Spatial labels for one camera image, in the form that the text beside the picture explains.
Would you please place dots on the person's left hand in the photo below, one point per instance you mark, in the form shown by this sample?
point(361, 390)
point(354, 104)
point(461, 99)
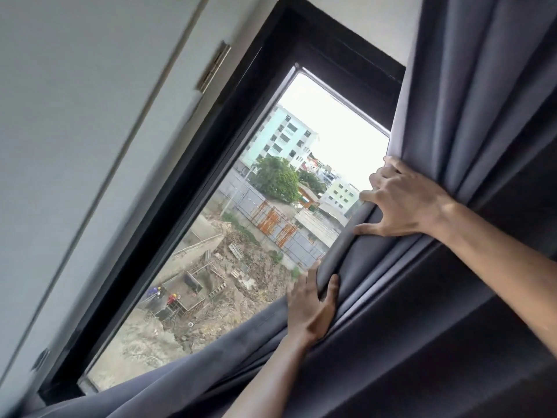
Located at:
point(310, 312)

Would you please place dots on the person's right hand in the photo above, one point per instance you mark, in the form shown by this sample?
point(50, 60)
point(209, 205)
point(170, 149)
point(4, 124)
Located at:
point(413, 204)

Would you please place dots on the person's right middle finger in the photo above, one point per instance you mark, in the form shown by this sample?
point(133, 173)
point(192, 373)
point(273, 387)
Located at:
point(383, 176)

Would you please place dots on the person's right thumb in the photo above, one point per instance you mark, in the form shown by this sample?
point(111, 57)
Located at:
point(369, 229)

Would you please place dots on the person's left thumb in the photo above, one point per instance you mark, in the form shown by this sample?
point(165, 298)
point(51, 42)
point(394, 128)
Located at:
point(332, 291)

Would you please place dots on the grey curtain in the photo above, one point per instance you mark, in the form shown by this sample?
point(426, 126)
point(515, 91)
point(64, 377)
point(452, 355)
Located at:
point(478, 82)

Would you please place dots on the person's left forearm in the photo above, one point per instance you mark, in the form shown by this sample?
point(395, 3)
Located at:
point(272, 378)

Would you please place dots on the person's right forearm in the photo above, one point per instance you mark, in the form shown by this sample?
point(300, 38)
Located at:
point(500, 265)

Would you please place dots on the green tree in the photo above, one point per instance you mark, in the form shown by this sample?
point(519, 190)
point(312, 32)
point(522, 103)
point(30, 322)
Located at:
point(276, 178)

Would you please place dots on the tall white building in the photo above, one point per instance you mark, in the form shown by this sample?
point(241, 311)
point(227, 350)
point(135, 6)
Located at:
point(283, 137)

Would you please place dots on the black framed window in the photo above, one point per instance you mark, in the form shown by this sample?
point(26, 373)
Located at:
point(196, 178)

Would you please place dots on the metal door hinge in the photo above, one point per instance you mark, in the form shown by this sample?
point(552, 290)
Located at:
point(213, 67)

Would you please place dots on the white cabinet panel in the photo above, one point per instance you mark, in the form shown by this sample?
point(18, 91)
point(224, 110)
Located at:
point(143, 147)

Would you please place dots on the dark door hinge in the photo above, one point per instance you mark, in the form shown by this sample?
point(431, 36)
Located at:
point(41, 359)

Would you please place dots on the white cabinet door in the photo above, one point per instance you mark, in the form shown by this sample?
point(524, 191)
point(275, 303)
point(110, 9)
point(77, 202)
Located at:
point(65, 126)

